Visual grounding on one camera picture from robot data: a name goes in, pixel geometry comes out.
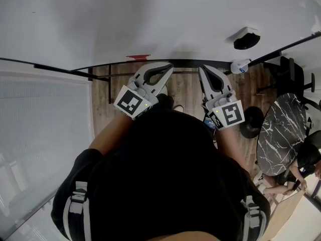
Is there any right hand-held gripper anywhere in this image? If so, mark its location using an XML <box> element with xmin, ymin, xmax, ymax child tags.
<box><xmin>198</xmin><ymin>64</ymin><xmax>245</xmax><ymax>132</ymax></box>

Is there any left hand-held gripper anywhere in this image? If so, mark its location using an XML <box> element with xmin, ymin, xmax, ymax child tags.
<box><xmin>113</xmin><ymin>62</ymin><xmax>175</xmax><ymax>122</ymax></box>

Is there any white black device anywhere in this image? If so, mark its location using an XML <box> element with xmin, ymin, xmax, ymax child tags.
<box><xmin>233</xmin><ymin>27</ymin><xmax>261</xmax><ymax>51</ymax></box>

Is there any person's right forearm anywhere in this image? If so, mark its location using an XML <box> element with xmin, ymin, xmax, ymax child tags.
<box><xmin>216</xmin><ymin>128</ymin><xmax>248</xmax><ymax>169</ymax></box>

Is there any person's left forearm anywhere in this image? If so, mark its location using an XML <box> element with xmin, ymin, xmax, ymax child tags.
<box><xmin>89</xmin><ymin>113</ymin><xmax>133</xmax><ymax>155</ymax></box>

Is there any black-framed whiteboard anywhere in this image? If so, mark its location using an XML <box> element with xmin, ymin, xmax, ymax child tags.
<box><xmin>0</xmin><ymin>0</ymin><xmax>321</xmax><ymax>72</ymax></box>

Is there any small white and blue object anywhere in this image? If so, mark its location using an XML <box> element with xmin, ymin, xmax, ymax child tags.
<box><xmin>230</xmin><ymin>58</ymin><xmax>252</xmax><ymax>74</ymax></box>

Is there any black device with screen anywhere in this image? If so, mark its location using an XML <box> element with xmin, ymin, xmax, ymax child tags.
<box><xmin>203</xmin><ymin>116</ymin><xmax>218</xmax><ymax>130</ymax></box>

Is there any round black table base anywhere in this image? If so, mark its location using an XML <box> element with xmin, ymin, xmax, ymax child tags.
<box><xmin>239</xmin><ymin>106</ymin><xmax>264</xmax><ymax>139</ymax></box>

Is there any black office chair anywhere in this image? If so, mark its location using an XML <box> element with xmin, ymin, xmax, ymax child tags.
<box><xmin>259</xmin><ymin>56</ymin><xmax>316</xmax><ymax>102</ymax></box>
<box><xmin>302</xmin><ymin>98</ymin><xmax>321</xmax><ymax>115</ymax></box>

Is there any black marble table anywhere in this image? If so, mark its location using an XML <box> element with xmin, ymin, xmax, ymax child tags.
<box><xmin>256</xmin><ymin>93</ymin><xmax>310</xmax><ymax>177</ymax></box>

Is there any person in dark shirt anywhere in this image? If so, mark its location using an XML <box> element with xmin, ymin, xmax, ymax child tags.
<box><xmin>51</xmin><ymin>106</ymin><xmax>271</xmax><ymax>241</ymax></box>

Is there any light wooden table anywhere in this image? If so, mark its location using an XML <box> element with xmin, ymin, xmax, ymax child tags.
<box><xmin>268</xmin><ymin>189</ymin><xmax>308</xmax><ymax>241</ymax></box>

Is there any grey harness strap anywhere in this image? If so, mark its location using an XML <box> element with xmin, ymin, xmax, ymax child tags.
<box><xmin>62</xmin><ymin>181</ymin><xmax>92</xmax><ymax>241</ymax></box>
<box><xmin>239</xmin><ymin>195</ymin><xmax>266</xmax><ymax>241</ymax></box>

